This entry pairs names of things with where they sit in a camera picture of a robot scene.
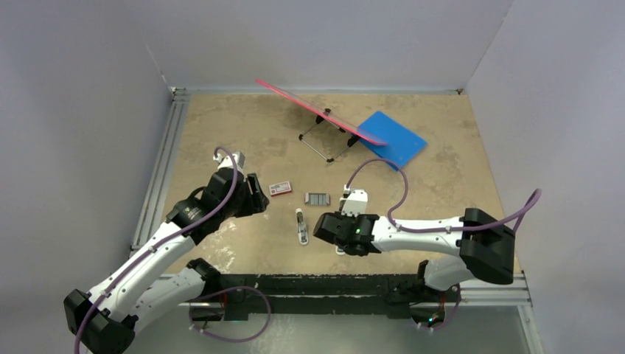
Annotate long white stapler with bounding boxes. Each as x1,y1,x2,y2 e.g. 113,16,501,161
335,193,349,256

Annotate red white staple box sleeve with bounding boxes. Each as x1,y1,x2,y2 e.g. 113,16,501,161
268,181,293,197

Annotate staple box tray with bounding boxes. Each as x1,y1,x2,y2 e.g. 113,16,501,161
304,192,331,207

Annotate small white stapler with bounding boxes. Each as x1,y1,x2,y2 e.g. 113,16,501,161
296,208,309,246

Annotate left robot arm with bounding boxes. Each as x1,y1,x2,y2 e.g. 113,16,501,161
63,164,269,353

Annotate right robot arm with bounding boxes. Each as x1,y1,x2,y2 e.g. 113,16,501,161
313,208,515,300

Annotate black base bar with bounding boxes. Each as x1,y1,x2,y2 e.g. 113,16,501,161
199,274,460,321

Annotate pink board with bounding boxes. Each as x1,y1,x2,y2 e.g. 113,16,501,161
255,78,388,146

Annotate blue folder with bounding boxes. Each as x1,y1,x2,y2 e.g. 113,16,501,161
357,111,427,170

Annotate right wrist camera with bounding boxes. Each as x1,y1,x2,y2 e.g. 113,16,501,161
338,185,369,218

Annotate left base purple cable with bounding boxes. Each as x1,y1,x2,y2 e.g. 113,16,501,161
188,284,271,343

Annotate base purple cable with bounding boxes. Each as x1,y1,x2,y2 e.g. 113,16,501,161
188,284,271,343
417,288,463,333

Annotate black wire stand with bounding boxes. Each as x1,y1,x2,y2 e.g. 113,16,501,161
298,108,360,163

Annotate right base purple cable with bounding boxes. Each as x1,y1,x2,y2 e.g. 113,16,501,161
417,288,463,333

